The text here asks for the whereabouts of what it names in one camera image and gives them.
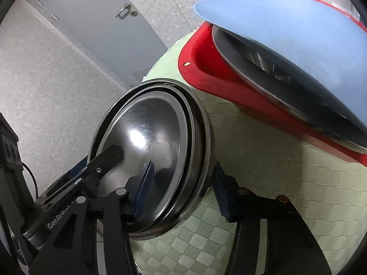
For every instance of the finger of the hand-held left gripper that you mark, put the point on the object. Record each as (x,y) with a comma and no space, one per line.
(106,160)
(67,174)

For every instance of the small steel bowl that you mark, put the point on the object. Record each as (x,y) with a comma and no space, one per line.
(149,126)
(205,149)

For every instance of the large steel bowl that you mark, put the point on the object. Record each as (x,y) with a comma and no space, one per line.
(258,71)

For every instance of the red plastic basin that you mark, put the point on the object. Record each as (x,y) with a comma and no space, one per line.
(229,91)

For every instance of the door vent grille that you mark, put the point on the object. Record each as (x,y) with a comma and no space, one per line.
(141,73)

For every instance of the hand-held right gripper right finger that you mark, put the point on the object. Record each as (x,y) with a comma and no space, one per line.
(225,197)

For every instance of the grey door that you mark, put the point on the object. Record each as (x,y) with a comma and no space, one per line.
(86,20)

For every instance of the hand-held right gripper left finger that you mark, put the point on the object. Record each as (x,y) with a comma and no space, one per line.
(142,192)

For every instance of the green checkered table mat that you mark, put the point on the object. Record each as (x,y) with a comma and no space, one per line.
(258,163)

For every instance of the blue plastic basin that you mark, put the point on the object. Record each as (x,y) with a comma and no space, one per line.
(301,34)

